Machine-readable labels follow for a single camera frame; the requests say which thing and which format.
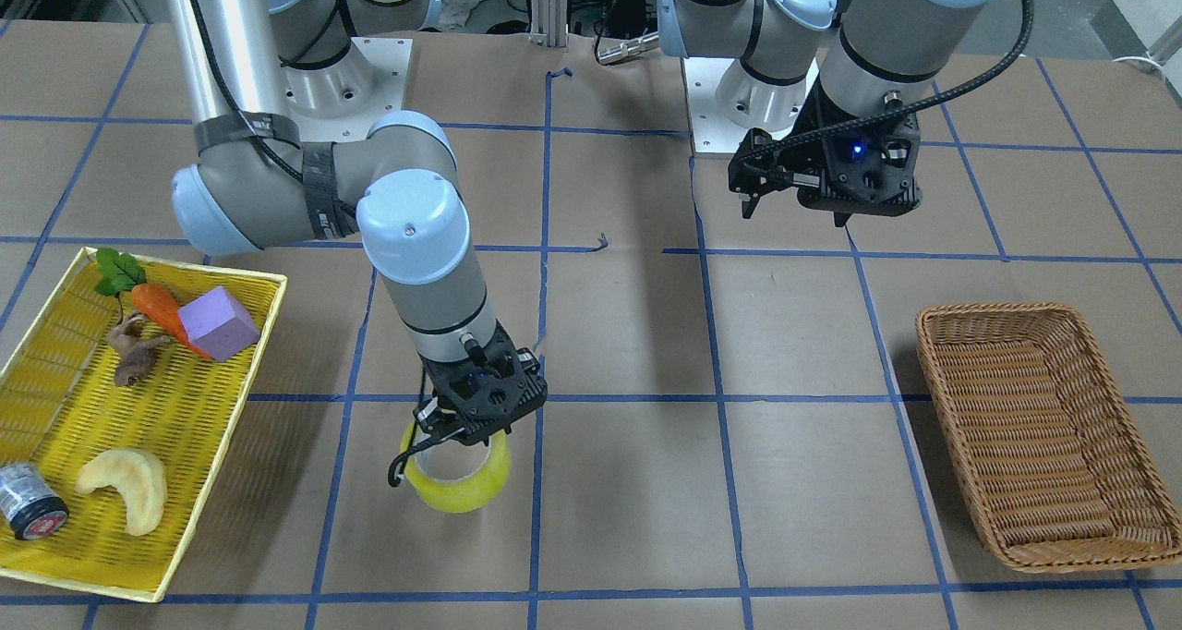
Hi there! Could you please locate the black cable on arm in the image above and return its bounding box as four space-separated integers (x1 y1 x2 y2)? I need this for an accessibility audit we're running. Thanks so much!
734 0 1035 164
388 371 463 491

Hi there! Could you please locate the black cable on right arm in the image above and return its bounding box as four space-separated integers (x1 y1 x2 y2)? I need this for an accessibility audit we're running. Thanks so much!
388 371 463 491

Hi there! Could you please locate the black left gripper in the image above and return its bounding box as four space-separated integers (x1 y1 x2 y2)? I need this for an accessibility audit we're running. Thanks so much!
728 113 922 227

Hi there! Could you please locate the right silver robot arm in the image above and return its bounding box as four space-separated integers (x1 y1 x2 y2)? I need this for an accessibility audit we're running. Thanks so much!
169 0 548 444

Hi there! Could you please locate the small black grey can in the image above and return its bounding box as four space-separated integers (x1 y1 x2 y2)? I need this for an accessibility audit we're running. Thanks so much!
1 461 70 540

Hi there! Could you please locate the pale banana slice toy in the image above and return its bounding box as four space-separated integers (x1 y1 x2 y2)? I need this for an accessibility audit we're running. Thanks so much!
74 448 165 537

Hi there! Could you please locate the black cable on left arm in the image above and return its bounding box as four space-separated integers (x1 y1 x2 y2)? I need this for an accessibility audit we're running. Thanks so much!
734 0 1035 164

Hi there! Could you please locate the orange toy carrot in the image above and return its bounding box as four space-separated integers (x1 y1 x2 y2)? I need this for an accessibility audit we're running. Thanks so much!
95 248 212 359

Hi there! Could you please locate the purple foam cube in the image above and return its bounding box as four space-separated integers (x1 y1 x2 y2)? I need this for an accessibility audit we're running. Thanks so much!
178 285 260 362

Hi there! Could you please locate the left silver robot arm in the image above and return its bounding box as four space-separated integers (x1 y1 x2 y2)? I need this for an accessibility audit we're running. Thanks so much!
656 0 1034 227

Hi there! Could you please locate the brown wicker basket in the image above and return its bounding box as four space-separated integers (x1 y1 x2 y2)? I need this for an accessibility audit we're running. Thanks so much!
915 303 1181 574

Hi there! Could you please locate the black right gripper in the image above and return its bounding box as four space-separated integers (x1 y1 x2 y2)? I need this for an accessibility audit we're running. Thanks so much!
416 322 548 446

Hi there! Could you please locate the yellow tape roll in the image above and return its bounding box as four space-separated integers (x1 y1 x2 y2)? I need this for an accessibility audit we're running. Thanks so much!
400 431 512 514

